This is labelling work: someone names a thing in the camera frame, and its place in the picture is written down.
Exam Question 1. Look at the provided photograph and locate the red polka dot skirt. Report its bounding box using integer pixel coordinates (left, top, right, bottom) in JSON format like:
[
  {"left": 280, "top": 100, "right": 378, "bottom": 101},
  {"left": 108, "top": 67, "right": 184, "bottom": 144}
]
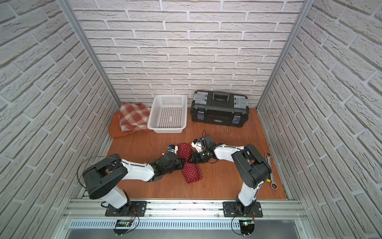
[{"left": 177, "top": 143, "right": 203, "bottom": 184}]

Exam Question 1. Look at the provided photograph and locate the red plaid skirt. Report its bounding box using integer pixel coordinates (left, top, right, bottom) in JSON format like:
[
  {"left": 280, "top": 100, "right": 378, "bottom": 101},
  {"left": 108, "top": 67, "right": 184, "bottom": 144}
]
[{"left": 119, "top": 103, "right": 150, "bottom": 131}]

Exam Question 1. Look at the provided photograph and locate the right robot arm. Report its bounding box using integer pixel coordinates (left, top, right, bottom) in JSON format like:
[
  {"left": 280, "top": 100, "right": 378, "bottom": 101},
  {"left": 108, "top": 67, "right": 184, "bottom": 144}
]
[{"left": 192, "top": 135, "right": 272, "bottom": 209}]

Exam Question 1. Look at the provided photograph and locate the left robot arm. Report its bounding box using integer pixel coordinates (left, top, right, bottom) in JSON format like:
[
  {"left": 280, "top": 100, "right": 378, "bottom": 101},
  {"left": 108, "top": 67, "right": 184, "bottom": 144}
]
[{"left": 82, "top": 151, "right": 185, "bottom": 210}]

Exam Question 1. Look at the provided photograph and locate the white plastic basket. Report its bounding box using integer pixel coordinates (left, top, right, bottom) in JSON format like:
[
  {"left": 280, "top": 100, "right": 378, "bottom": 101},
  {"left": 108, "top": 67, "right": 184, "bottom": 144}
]
[{"left": 147, "top": 95, "right": 188, "bottom": 133}]

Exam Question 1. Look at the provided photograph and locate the black plastic toolbox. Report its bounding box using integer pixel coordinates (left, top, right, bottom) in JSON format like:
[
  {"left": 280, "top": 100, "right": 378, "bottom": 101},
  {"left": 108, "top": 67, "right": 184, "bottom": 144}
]
[{"left": 190, "top": 90, "right": 249, "bottom": 127}]

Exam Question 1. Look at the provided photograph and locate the orange skirt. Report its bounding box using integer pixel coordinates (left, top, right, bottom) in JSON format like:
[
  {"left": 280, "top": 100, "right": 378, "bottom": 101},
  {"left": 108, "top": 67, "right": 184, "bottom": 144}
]
[{"left": 108, "top": 111, "right": 134, "bottom": 138}]

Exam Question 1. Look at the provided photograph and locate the left controller board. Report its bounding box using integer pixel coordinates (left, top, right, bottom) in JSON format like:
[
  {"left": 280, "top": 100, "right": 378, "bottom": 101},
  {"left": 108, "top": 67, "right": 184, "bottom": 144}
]
[{"left": 113, "top": 220, "right": 135, "bottom": 236}]

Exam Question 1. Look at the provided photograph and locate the controller board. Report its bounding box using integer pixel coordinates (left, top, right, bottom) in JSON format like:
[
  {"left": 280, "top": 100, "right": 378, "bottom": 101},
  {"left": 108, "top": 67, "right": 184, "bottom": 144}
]
[
  {"left": 239, "top": 220, "right": 255, "bottom": 236},
  {"left": 113, "top": 220, "right": 135, "bottom": 236}
]

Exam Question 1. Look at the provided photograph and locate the right controller board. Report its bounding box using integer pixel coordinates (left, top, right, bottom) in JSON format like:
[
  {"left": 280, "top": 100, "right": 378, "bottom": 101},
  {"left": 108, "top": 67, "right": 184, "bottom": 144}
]
[{"left": 239, "top": 220, "right": 255, "bottom": 236}]

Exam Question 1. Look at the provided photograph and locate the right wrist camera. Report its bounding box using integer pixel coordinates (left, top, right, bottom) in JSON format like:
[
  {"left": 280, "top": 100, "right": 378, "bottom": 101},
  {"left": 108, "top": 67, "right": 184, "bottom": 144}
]
[{"left": 191, "top": 138, "right": 203, "bottom": 152}]

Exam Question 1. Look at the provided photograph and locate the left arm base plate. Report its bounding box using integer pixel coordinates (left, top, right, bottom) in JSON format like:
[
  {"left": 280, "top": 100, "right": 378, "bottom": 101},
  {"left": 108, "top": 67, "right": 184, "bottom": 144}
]
[{"left": 105, "top": 201, "right": 148, "bottom": 217}]

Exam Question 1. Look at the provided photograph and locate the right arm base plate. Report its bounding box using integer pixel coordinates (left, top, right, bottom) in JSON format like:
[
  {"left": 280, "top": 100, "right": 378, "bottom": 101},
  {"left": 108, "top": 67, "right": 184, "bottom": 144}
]
[{"left": 222, "top": 201, "right": 263, "bottom": 218}]

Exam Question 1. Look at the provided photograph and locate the aluminium mounting rail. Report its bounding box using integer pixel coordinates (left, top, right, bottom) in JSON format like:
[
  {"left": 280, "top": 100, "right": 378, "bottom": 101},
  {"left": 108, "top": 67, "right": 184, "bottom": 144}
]
[{"left": 63, "top": 199, "right": 307, "bottom": 220}]

